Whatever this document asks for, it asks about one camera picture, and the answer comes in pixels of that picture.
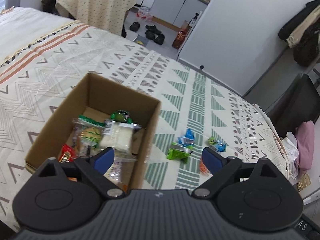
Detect dark nut bar clear wrapper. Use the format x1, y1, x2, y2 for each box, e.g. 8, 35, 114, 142
104, 157, 137, 186

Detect red white snack bar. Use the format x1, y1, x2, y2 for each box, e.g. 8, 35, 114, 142
59, 144, 76, 163

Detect green biscuit packet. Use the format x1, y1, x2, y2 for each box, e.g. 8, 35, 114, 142
72, 115, 105, 157

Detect white rice cake packet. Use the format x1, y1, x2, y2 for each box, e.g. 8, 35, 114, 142
99, 119, 142, 154

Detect bright green snack packet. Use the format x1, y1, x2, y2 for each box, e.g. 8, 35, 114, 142
167, 142, 193, 164

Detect orange snack packet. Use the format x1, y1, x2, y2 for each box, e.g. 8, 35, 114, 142
199, 158, 210, 176

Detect green blue candy packet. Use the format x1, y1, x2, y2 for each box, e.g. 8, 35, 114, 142
207, 137, 227, 152

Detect blue white snack packet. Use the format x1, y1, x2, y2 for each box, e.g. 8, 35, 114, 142
178, 128, 195, 147

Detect dark green wrapped candy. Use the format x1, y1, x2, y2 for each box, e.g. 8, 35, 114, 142
110, 110, 133, 124

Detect patterned bed blanket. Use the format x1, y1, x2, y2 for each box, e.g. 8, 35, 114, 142
1, 22, 289, 229

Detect brown cardboard box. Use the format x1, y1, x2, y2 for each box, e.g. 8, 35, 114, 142
25, 74, 161, 189

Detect white plastic bag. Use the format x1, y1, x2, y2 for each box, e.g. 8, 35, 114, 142
282, 132, 299, 179

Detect pink cloth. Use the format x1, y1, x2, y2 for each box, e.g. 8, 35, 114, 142
295, 120, 315, 176

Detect black chair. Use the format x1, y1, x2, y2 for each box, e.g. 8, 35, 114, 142
268, 74, 319, 138

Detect black slipper left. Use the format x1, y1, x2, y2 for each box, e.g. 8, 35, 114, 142
129, 22, 140, 32

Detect black shoes pile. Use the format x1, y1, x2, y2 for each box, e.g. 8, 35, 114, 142
145, 25, 165, 45

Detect white bed sheet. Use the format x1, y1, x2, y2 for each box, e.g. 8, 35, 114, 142
0, 7, 73, 63

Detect hanging black and beige coats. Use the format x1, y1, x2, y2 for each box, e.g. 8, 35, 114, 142
278, 0, 319, 67

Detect pack of water bottles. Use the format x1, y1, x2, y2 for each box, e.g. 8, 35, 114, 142
137, 6, 153, 22

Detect table with dotted cream cloth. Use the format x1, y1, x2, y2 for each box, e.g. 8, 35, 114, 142
56, 0, 136, 35

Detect white kitchen cabinet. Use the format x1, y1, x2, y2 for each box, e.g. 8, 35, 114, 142
151, 0, 208, 27

